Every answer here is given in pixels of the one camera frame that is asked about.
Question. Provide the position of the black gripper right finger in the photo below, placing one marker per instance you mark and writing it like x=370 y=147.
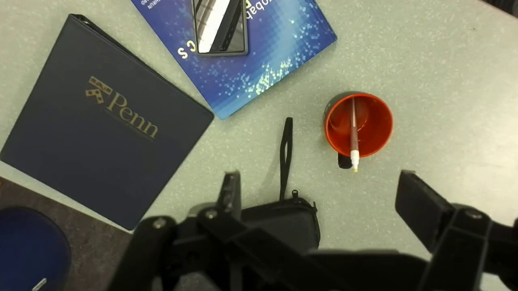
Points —
x=458 y=243

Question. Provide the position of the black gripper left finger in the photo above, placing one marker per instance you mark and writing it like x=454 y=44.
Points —
x=161 y=252

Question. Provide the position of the white and red pen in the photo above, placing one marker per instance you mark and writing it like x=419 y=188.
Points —
x=354 y=146

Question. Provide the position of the red mug with black outside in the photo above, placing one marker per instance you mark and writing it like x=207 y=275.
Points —
x=372 y=126

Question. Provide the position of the dark grey mat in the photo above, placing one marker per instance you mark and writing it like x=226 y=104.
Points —
x=90 y=247

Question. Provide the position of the navy Penn folder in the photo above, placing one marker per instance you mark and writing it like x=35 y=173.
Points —
x=80 y=150

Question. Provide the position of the blue round container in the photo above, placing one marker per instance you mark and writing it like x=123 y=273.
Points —
x=29 y=247

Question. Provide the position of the blue sparkle-cover book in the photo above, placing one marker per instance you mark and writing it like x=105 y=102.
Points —
x=280 y=49

